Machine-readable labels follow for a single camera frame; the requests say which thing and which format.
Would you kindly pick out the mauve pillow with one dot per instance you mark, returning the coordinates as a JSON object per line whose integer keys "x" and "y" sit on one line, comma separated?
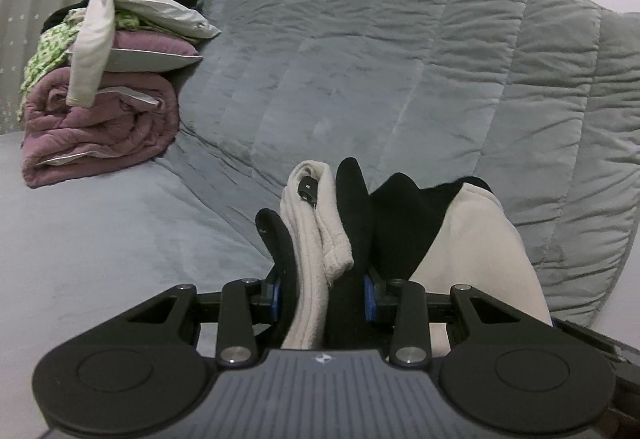
{"x": 150, "y": 46}

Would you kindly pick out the bed with grey sheet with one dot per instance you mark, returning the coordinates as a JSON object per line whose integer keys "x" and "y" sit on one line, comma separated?
{"x": 100, "y": 229}

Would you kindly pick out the pink folded comforter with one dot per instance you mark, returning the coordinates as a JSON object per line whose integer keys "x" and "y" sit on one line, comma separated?
{"x": 100, "y": 134}

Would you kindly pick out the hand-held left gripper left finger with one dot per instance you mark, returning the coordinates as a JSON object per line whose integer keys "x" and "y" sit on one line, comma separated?
{"x": 272, "y": 301}

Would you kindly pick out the grey quilted headboard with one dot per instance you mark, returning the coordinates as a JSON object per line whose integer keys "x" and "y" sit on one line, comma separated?
{"x": 400, "y": 69}

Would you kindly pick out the cream draped garment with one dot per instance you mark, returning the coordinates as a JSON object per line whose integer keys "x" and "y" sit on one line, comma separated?
{"x": 92, "y": 44}

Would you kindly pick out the white pillow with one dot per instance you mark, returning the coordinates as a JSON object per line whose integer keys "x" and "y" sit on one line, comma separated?
{"x": 170, "y": 14}

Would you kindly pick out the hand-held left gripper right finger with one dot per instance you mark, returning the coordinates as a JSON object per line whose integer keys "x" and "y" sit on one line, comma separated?
{"x": 368, "y": 299}

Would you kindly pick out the cream printed T-shirt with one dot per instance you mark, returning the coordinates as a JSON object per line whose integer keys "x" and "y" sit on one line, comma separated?
{"x": 480, "y": 259}

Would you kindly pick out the green floral cloth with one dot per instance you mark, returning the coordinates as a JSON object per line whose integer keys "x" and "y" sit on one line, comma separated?
{"x": 50, "y": 49}

